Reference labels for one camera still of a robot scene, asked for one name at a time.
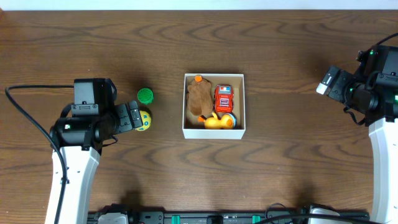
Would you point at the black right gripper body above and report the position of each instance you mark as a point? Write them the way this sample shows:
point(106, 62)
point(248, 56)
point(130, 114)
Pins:
point(338, 91)

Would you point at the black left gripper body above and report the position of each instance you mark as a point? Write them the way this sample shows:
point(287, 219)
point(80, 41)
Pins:
point(125, 116)

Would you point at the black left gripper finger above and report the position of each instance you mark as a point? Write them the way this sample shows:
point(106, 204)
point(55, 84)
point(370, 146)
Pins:
point(136, 119)
point(133, 105)

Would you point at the brown plush bear toy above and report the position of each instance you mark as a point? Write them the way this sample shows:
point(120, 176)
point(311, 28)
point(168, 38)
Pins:
point(199, 100)

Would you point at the red toy fire truck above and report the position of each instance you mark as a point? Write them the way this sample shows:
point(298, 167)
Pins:
point(224, 98)

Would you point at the orange rubber duck toy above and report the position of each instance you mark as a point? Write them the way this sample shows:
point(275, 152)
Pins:
point(227, 121)

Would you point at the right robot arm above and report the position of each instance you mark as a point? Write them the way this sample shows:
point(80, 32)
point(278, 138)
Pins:
point(372, 103)

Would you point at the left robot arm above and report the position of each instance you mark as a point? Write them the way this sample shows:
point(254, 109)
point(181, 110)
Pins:
point(80, 134)

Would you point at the yellow ball with blue letters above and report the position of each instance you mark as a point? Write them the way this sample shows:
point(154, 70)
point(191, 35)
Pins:
point(146, 120)

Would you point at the green plastic turbine wheel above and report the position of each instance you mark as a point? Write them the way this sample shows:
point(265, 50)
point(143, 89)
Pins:
point(145, 96)

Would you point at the white cardboard box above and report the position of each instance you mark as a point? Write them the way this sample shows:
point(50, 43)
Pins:
point(192, 129)

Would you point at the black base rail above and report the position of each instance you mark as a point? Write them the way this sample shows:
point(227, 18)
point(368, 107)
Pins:
point(276, 213)

